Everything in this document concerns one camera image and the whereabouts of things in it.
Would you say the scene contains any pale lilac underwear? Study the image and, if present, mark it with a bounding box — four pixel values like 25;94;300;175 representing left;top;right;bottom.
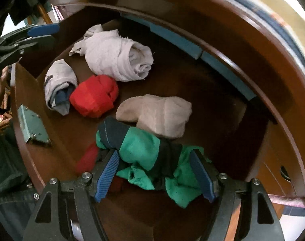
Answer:
69;25;154;82

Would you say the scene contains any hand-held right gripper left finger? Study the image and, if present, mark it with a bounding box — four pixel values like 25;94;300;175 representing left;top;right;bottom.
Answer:
22;149;121;241

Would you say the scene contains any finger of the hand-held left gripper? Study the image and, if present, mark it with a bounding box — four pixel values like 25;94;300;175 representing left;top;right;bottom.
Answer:
0;23;61;44
0;35;55;67

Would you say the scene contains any person's dark jacket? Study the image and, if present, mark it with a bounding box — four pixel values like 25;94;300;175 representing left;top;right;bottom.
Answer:
0;120;45;241

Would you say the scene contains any red underwear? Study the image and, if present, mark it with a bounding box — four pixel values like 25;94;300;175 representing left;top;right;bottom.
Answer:
76;143;100;174
69;75;119;118

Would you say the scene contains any desk side drawer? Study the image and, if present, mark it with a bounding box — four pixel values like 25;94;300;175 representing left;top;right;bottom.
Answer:
250;120;301;199

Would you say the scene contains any grey and blue underwear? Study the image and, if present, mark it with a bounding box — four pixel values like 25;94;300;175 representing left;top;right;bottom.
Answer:
44;59;78;116

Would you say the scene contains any beige underwear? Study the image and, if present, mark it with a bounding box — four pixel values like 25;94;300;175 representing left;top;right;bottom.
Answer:
116;94;192;139

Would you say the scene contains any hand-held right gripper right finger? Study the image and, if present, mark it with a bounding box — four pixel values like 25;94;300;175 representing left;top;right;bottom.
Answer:
190;149;285;241

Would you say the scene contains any pink wrapped bar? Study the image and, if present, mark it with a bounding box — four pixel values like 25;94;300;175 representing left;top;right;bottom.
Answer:
268;194;305;208

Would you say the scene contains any green metal drawer lock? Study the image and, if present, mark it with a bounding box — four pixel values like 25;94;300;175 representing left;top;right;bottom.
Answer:
17;105;51;145

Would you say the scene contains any green underwear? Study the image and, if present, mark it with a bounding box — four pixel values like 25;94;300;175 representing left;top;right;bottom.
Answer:
96;117;212;208

